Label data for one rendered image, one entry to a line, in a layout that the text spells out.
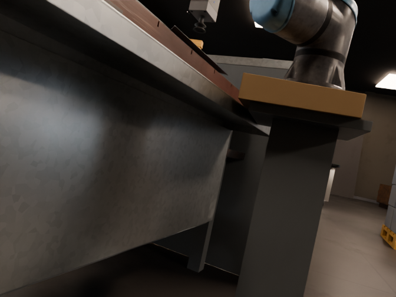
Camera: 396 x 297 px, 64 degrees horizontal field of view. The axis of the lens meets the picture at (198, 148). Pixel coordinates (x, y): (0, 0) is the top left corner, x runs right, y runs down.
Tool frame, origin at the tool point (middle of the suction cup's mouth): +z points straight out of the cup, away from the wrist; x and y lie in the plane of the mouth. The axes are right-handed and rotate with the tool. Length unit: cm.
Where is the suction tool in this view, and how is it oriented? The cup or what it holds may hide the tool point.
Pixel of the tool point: (199, 30)
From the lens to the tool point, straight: 110.0
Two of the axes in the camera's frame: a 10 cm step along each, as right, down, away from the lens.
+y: -4.0, -0.8, -9.2
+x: 8.9, 1.9, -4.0
